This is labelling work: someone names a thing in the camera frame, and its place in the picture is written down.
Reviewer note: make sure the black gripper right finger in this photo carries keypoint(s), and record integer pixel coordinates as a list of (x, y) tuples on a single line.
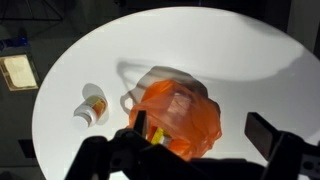
[(261, 134)]

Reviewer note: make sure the blue object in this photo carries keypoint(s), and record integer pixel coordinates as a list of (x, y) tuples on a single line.
[(14, 42)]

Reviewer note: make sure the orange plastic bag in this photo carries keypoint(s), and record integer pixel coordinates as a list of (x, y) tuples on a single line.
[(180, 116)]

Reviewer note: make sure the yellow item inside bag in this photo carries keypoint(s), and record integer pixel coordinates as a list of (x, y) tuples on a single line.
[(159, 136)]

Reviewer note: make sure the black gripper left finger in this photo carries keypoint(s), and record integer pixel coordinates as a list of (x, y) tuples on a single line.
[(141, 122)]

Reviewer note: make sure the orange and white bottle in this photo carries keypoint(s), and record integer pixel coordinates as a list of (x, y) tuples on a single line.
[(90, 111)]

